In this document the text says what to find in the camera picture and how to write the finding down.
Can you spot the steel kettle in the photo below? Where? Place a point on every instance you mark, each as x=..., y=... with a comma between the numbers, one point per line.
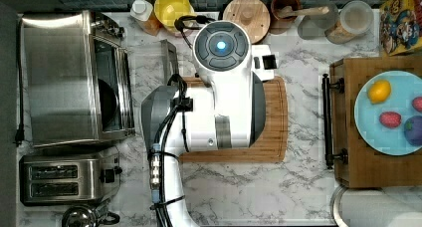
x=89, y=216

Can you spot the yellow mug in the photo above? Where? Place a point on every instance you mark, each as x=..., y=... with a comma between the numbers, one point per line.
x=167, y=11

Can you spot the stainless steel slot toaster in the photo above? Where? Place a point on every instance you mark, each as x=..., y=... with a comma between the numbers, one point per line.
x=68, y=179

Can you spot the bamboo cutting board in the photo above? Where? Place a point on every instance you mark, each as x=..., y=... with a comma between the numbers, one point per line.
x=270, y=147

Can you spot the stainless steel toaster oven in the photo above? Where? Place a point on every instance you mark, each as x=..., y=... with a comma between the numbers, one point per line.
x=78, y=78

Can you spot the light blue plate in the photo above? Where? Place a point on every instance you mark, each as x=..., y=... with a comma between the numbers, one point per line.
x=405, y=87

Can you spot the orange bottle with white cap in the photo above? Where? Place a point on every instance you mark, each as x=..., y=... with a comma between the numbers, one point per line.
x=142, y=12

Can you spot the wooden spoon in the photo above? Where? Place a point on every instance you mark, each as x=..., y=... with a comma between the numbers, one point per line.
x=288, y=11

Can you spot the colourful cereal box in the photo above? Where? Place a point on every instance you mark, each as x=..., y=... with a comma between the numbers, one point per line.
x=400, y=27

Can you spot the brown utensil crock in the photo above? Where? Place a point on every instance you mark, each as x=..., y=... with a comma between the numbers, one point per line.
x=278, y=24

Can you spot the glass jar of cereal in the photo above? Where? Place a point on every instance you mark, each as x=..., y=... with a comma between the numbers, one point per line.
x=354, y=20

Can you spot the red fruit at plate edge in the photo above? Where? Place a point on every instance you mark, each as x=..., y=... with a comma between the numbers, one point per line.
x=417, y=104

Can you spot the purple plum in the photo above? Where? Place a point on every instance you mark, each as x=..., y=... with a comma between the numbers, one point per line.
x=413, y=130

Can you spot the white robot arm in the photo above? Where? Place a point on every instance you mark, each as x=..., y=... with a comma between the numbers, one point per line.
x=228, y=112

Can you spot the wooden drawer box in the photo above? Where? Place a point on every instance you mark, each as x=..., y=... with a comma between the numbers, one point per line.
x=354, y=162

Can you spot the red strawberry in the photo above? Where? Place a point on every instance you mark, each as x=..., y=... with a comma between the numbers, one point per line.
x=390, y=119

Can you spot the dark canister with wooden lid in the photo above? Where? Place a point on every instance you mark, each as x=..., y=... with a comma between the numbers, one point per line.
x=252, y=15

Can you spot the yellow lemon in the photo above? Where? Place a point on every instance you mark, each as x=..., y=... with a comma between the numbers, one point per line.
x=379, y=92

